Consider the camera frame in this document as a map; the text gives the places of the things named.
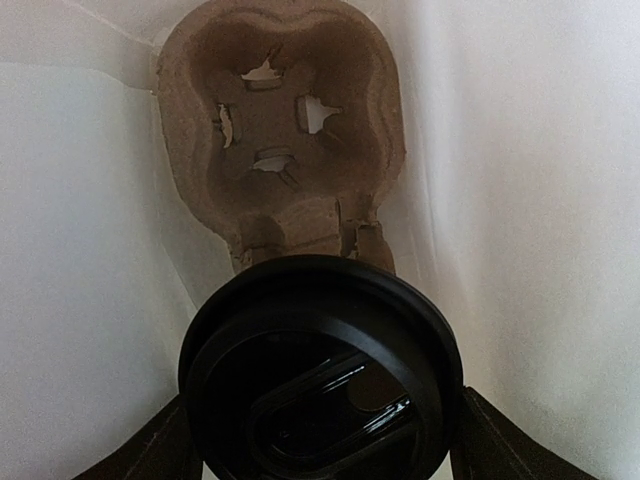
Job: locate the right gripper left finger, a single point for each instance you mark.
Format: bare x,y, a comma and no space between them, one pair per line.
161,449

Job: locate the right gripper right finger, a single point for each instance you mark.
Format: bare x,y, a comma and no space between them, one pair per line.
489,446

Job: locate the kraft paper bag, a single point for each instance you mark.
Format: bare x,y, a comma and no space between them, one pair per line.
516,213

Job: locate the brown cardboard cup carrier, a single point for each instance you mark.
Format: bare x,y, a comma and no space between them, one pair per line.
283,125

